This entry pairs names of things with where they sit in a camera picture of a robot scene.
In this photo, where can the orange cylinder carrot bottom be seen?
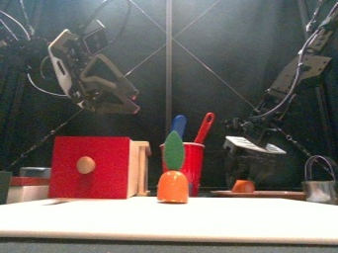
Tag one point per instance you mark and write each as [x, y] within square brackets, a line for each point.
[243, 186]

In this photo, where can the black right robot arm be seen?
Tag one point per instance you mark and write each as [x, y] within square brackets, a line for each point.
[304, 66]

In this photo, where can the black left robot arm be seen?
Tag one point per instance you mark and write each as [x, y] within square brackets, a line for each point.
[22, 56]

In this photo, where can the beige plate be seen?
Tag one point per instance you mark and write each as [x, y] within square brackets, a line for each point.
[273, 194]

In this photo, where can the toy carrot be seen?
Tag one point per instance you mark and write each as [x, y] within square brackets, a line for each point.
[173, 184]

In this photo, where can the red plastic cup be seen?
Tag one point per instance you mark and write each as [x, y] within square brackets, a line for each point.
[194, 164]

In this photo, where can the red wooden drawer with knob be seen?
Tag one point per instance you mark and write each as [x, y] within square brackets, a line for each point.
[94, 168]

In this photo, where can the white cutting board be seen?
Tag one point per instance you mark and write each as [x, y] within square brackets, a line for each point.
[175, 217]

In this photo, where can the grey small box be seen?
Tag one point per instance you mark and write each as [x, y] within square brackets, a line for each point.
[35, 172]

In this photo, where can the red and white toy box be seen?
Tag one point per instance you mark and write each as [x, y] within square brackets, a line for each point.
[28, 192]

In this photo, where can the dark green block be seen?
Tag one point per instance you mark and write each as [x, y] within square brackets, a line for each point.
[6, 187]

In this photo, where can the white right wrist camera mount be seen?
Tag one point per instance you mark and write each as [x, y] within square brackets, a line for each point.
[253, 144]

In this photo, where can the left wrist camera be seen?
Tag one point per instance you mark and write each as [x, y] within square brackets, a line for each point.
[95, 38]

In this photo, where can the grey metal frame pole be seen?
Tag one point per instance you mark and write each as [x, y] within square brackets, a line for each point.
[169, 66]

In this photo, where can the plain wooden box frame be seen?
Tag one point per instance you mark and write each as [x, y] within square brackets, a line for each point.
[145, 164]

